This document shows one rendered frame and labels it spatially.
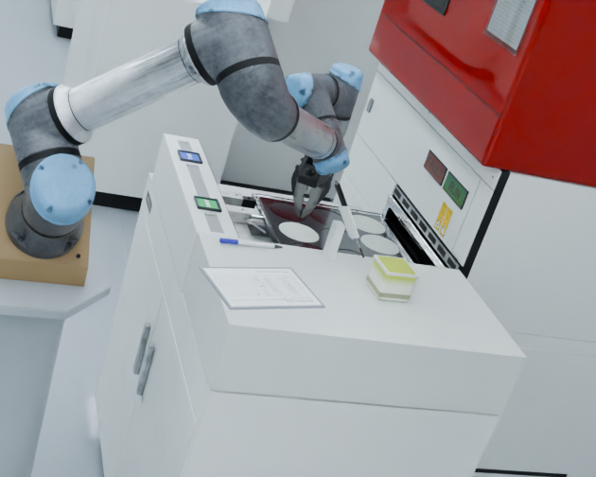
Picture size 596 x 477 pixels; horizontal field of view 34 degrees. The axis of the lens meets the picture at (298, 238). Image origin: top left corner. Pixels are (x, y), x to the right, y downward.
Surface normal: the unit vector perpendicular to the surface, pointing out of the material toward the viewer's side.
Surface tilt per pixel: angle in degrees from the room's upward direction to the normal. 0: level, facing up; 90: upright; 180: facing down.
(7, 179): 44
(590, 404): 90
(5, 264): 90
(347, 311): 0
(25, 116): 66
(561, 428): 90
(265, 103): 90
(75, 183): 51
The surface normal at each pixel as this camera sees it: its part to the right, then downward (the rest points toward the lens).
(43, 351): 0.66, 0.48
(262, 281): 0.28, -0.87
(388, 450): 0.25, 0.48
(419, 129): -0.93, -0.14
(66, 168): 0.44, -0.17
